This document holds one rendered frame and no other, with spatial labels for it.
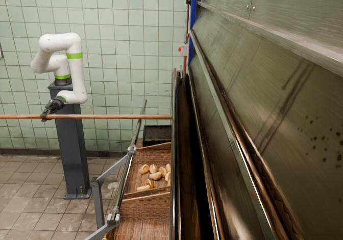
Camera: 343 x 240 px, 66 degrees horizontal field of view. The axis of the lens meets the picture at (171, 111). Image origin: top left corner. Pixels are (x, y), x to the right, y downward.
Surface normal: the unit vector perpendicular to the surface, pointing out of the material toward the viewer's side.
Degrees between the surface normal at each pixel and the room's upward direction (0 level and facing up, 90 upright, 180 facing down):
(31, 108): 90
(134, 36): 90
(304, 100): 70
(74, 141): 90
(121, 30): 90
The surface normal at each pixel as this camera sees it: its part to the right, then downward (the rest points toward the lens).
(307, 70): -0.93, -0.33
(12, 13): -0.01, 0.41
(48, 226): 0.03, -0.91
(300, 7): -1.00, -0.03
